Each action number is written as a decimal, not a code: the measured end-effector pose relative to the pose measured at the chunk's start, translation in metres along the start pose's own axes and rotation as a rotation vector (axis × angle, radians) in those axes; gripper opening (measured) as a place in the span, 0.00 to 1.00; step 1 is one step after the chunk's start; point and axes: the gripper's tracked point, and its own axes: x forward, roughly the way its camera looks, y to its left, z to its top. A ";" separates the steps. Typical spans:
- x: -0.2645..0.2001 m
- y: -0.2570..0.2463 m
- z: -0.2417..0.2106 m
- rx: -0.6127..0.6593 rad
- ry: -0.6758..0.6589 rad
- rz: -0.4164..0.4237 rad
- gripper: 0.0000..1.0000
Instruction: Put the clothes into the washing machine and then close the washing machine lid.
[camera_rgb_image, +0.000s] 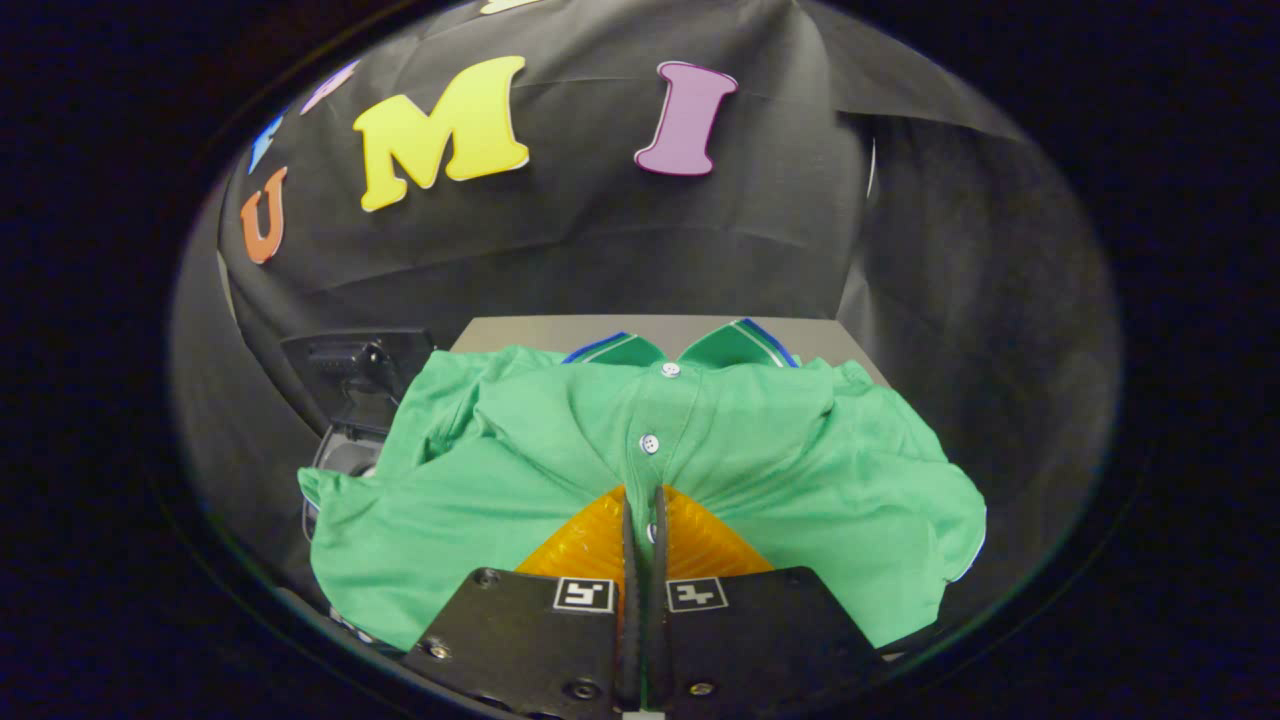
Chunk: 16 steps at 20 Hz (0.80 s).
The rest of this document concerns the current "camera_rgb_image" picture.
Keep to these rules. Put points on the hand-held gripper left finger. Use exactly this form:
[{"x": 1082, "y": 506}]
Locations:
[{"x": 530, "y": 640}]

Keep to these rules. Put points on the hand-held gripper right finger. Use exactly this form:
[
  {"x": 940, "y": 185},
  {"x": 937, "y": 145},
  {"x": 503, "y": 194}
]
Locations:
[{"x": 760, "y": 630}]

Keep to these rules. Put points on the green polo shirt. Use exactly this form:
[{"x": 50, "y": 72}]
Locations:
[{"x": 480, "y": 480}]

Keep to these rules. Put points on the dark glass washing machine lid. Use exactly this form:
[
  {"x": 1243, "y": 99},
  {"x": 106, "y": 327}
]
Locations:
[{"x": 350, "y": 365}]

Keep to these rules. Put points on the grey metal cabinet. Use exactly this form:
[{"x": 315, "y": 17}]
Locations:
[{"x": 600, "y": 328}]

